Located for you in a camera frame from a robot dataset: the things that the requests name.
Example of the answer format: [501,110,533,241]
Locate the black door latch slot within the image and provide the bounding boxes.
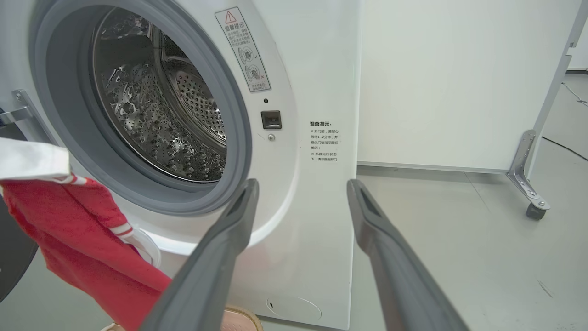
[261,110,282,130]

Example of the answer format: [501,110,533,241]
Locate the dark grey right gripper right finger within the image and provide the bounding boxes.
[347,178,469,331]

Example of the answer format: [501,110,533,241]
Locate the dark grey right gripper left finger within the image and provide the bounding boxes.
[140,178,260,331]

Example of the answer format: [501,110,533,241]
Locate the red and white garment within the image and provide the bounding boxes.
[0,137,173,331]

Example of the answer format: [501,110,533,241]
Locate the perforated steel washer drum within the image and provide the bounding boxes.
[92,7,228,183]

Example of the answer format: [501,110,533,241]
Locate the white partition panel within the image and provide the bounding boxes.
[357,0,588,180]

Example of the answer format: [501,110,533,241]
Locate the silver door hinge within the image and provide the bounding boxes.
[0,90,37,127]

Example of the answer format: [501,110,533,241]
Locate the black floor cable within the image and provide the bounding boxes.
[542,136,588,162]

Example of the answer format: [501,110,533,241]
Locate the round filter cover flap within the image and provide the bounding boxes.
[266,294,322,321]

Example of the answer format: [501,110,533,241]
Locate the silver metal caster bracket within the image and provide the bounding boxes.
[507,130,551,211]

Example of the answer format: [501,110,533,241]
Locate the cream perforated basket brown rim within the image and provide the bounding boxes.
[101,306,263,331]

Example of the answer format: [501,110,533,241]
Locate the white front-load washing machine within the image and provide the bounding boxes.
[0,0,363,331]

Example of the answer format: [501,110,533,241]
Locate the glass washing machine door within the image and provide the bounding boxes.
[0,108,161,302]

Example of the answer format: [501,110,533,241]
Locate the warning sticker with red triangle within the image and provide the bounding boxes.
[215,6,271,93]

